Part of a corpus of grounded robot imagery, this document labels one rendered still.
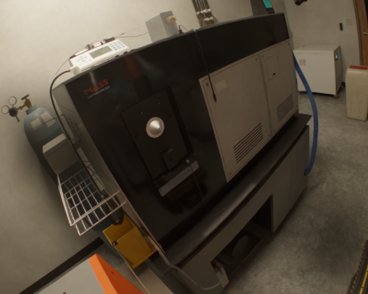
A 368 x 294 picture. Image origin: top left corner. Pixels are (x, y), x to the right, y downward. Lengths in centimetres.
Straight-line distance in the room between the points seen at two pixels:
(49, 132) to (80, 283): 101
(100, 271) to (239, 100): 77
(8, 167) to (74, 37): 110
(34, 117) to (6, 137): 45
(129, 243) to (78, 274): 36
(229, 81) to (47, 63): 130
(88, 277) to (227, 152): 69
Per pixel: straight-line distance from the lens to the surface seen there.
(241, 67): 90
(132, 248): 81
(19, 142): 172
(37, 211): 191
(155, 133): 63
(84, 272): 46
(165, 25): 99
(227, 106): 83
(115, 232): 84
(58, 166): 88
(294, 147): 135
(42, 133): 132
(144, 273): 91
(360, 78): 292
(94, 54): 93
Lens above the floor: 144
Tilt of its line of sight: 29 degrees down
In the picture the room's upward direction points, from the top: 20 degrees counter-clockwise
